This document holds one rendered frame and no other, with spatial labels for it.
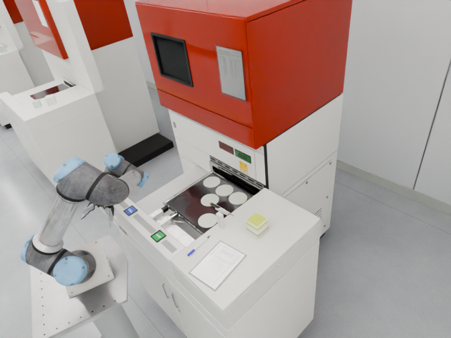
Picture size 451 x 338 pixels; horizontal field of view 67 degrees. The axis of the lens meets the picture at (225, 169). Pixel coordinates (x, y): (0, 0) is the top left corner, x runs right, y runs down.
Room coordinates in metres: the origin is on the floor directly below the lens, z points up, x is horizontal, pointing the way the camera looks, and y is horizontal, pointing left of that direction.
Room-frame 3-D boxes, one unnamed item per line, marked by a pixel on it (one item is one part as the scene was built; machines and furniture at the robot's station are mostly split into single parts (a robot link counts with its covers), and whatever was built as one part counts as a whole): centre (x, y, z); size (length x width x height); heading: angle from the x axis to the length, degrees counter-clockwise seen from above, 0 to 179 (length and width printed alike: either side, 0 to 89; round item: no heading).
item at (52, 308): (1.03, 0.76, 0.75); 0.45 x 0.44 x 0.13; 112
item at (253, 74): (1.86, -0.20, 1.52); 0.81 x 0.75 x 0.59; 38
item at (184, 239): (1.20, 0.31, 0.87); 0.36 x 0.08 x 0.03; 38
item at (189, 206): (1.38, 0.11, 0.90); 0.34 x 0.34 x 0.01; 38
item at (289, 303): (1.25, 0.14, 0.41); 0.97 x 0.64 x 0.82; 38
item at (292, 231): (1.01, -0.05, 0.89); 0.62 x 0.35 x 0.14; 128
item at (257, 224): (1.06, -0.11, 1.00); 0.07 x 0.07 x 0.07; 39
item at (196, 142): (1.67, 0.05, 1.02); 0.82 x 0.03 x 0.40; 38
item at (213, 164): (1.52, -0.05, 0.89); 0.44 x 0.02 x 0.10; 38
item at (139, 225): (1.21, 0.43, 0.89); 0.55 x 0.09 x 0.14; 38
